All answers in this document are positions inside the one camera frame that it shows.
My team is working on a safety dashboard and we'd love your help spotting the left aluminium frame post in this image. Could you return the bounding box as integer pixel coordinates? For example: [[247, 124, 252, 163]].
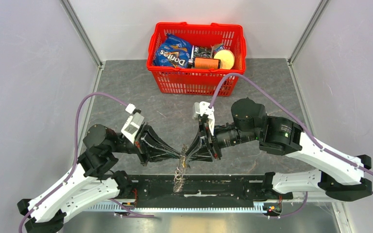
[[60, 0, 103, 68]]

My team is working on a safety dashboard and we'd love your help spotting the orange can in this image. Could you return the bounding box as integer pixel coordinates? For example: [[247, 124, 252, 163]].
[[192, 57, 221, 69]]

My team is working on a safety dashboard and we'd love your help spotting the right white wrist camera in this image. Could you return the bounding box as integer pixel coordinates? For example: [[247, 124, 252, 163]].
[[192, 101, 215, 136]]

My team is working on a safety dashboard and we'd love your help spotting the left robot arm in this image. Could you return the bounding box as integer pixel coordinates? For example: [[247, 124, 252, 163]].
[[17, 123, 181, 233]]

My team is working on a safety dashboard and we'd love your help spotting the dark printed snack packet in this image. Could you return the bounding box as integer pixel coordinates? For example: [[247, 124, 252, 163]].
[[191, 45, 212, 59]]

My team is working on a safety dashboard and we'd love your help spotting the aluminium frame post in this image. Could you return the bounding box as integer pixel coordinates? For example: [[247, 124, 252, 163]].
[[60, 0, 103, 68], [288, 0, 330, 66]]

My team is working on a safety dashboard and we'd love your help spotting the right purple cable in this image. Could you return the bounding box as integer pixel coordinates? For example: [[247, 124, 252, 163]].
[[208, 73, 373, 219]]

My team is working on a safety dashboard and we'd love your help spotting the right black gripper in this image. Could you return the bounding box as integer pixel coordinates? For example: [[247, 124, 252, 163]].
[[185, 119, 260, 163]]

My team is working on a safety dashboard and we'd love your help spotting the slotted metal cable duct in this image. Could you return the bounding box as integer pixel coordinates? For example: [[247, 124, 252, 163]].
[[74, 199, 298, 214]]

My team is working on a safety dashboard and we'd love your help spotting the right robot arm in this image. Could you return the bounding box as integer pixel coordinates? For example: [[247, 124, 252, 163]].
[[186, 98, 372, 201]]

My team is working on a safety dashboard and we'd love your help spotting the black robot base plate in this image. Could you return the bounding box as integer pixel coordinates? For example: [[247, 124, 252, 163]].
[[115, 174, 295, 207]]

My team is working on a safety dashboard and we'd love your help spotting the right aluminium frame post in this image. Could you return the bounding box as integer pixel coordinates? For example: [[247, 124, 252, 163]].
[[288, 0, 330, 66]]

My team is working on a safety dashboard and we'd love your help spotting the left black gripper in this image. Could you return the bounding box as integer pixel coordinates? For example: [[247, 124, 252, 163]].
[[109, 121, 182, 166]]

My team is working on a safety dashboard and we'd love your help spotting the purple cable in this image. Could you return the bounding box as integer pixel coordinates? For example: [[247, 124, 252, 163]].
[[18, 92, 129, 233], [208, 73, 373, 219]]

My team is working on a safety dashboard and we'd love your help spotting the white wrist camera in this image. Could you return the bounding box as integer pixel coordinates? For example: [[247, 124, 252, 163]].
[[192, 101, 215, 136], [120, 103, 144, 144]]

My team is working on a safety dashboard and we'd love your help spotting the blue Doritos chip bag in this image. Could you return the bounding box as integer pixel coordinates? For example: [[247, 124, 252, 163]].
[[153, 34, 192, 68]]

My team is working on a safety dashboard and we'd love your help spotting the red plastic shopping basket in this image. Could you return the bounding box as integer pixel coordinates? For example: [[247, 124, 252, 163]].
[[146, 22, 246, 95]]

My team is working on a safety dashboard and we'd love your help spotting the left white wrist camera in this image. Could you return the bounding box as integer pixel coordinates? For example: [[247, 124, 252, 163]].
[[120, 103, 144, 144]]

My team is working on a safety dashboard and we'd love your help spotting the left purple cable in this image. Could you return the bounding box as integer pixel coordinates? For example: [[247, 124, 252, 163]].
[[18, 92, 129, 233]]

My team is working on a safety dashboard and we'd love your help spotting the round yellow lid container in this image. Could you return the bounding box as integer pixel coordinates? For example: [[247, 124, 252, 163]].
[[214, 50, 235, 69]]

